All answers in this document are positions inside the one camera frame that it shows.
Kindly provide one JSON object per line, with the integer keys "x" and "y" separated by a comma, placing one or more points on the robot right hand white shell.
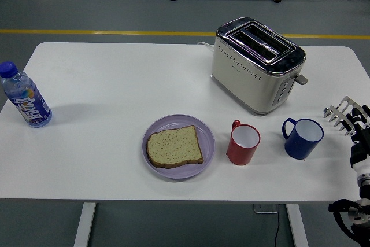
{"x": 361, "y": 157}

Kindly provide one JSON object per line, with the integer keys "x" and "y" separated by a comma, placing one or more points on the white table leg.
{"x": 85, "y": 224}
{"x": 297, "y": 226}

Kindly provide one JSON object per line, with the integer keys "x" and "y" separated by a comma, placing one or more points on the blue-capped drink bottle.
{"x": 29, "y": 105}

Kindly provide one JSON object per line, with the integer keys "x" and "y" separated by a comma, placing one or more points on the red enamel mug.
{"x": 240, "y": 154}

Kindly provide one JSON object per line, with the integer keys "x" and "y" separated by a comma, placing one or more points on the blue enamel mug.
{"x": 297, "y": 147}

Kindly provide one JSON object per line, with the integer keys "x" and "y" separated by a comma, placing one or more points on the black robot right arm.
{"x": 347, "y": 209}

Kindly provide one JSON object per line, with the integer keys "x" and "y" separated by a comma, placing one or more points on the cream and chrome toaster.
{"x": 245, "y": 79}

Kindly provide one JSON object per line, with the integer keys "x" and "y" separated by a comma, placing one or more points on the slice of toast bread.
{"x": 173, "y": 147}

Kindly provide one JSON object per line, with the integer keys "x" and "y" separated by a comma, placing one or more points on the grey floor socket box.
{"x": 264, "y": 208}

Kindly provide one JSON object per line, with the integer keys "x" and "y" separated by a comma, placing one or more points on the steel toast rack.
{"x": 336, "y": 114}

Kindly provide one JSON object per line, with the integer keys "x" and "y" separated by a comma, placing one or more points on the purple round plate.
{"x": 208, "y": 143}

